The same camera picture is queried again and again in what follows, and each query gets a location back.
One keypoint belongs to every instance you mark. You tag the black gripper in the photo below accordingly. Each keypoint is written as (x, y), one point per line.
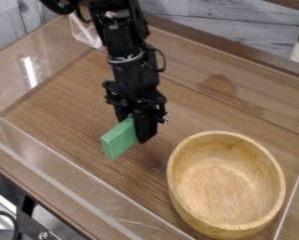
(133, 95)

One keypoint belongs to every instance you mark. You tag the green rectangular block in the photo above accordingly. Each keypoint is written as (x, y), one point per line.
(119, 139)

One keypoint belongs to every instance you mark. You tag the brown wooden bowl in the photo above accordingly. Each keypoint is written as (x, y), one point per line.
(226, 184)

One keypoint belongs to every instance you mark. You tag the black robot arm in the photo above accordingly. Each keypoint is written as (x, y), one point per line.
(121, 27)

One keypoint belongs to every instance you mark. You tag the clear acrylic tray walls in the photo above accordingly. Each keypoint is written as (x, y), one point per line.
(223, 86)

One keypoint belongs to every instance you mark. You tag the clear acrylic corner bracket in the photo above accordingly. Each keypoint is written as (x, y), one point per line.
(84, 33)

